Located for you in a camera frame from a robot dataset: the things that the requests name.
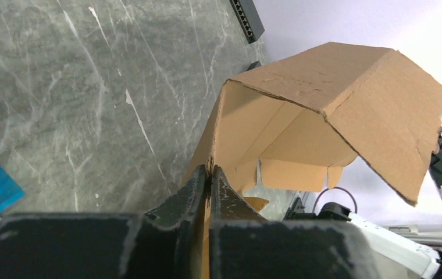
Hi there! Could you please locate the black foam block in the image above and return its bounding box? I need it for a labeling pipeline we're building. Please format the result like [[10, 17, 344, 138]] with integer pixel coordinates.
[[230, 0, 265, 44], [247, 60, 262, 71]]

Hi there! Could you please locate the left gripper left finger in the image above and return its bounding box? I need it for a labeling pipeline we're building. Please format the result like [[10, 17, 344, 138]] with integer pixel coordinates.
[[0, 165, 206, 278]]

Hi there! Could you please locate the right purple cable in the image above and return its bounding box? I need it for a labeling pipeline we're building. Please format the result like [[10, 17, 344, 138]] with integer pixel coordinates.
[[312, 187, 358, 214]]

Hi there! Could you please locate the brown cardboard box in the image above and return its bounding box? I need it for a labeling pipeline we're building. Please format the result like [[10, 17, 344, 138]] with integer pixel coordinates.
[[182, 41, 442, 279]]

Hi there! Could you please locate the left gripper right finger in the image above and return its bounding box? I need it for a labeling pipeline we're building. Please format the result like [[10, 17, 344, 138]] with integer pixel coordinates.
[[209, 166, 379, 278]]

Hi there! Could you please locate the black foam block far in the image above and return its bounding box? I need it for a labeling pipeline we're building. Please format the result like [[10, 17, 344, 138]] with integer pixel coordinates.
[[230, 0, 265, 44]]

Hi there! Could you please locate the black foam block near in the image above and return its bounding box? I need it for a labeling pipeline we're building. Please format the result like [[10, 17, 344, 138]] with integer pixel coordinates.
[[247, 60, 262, 71]]

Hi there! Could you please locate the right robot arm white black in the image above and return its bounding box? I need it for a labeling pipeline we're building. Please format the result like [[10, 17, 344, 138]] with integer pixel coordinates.
[[283, 133, 442, 278]]

